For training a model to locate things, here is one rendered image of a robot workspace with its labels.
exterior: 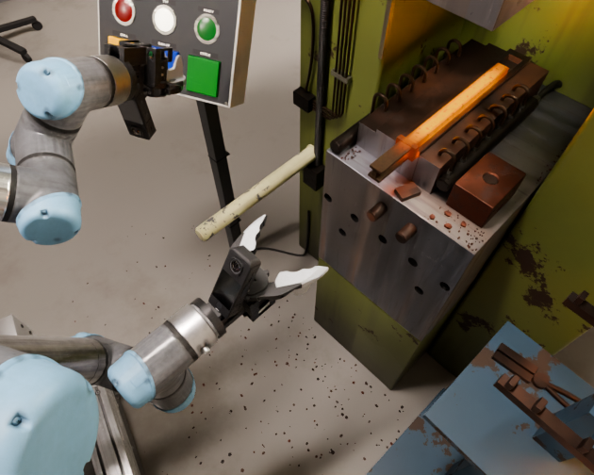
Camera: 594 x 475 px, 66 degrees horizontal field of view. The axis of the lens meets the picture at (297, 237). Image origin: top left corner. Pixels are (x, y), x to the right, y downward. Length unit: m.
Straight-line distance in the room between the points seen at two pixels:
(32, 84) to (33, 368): 0.40
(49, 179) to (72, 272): 1.43
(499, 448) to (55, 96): 0.96
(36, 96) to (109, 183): 1.64
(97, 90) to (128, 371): 0.39
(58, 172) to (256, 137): 1.75
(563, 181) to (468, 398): 0.47
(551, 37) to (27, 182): 1.10
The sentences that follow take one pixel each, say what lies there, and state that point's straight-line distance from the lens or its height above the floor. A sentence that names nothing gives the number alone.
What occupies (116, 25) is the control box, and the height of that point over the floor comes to 1.06.
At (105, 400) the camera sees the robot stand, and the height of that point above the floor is 0.23.
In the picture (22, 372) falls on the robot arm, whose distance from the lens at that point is 0.42.
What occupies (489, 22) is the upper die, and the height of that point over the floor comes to 1.28.
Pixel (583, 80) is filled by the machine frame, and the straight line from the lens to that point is 1.29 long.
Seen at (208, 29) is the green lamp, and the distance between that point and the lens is 1.06.
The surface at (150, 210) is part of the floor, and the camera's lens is 2.16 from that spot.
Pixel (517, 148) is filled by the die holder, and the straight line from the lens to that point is 1.13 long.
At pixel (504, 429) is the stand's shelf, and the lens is 1.06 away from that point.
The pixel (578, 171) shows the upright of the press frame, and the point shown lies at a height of 1.03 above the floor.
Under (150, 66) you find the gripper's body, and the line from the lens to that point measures 0.85.
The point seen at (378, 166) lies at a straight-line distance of 0.86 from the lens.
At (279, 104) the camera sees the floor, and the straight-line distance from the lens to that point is 2.55.
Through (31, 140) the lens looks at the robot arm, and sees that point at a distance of 0.74.
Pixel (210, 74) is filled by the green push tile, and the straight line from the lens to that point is 1.06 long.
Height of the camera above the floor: 1.64
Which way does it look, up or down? 56 degrees down
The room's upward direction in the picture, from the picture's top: straight up
